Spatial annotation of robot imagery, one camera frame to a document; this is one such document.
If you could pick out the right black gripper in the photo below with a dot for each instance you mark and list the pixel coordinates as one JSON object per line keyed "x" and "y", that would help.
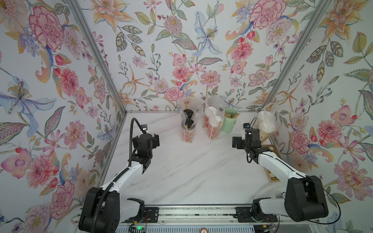
{"x": 239, "y": 142}

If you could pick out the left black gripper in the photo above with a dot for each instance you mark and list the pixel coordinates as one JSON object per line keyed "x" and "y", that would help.
{"x": 154, "y": 144}

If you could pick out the clear plastic carrier bag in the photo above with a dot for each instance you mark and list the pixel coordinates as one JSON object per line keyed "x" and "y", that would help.
{"x": 266, "y": 123}

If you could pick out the red cup black lid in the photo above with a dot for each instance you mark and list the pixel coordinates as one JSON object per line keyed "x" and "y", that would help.
{"x": 188, "y": 113}
{"x": 191, "y": 134}

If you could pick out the red cup white lid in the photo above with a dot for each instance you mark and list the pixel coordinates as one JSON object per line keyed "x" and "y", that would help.
{"x": 209, "y": 111}
{"x": 218, "y": 125}

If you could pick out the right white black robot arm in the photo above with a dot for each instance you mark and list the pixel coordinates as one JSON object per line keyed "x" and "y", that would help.
{"x": 304, "y": 199}

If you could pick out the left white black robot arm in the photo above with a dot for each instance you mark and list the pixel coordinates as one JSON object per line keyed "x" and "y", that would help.
{"x": 104, "y": 208}

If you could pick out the green straw holder cup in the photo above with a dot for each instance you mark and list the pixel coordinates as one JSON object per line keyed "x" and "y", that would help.
{"x": 228, "y": 124}

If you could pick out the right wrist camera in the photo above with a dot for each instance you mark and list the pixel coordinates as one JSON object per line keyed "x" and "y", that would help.
{"x": 246, "y": 130}

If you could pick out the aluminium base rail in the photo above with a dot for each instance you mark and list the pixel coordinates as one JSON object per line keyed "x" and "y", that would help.
{"x": 220, "y": 214}

